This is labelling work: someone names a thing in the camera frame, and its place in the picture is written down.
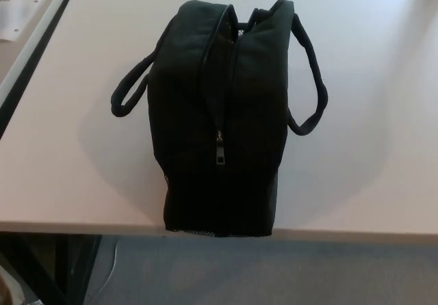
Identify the black table leg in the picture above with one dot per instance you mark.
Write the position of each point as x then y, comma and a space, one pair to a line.
32, 272

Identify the white printed paper sheet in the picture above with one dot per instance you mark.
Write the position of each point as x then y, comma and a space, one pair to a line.
20, 11

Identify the black fabric lunch bag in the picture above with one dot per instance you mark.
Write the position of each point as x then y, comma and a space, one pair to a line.
191, 113

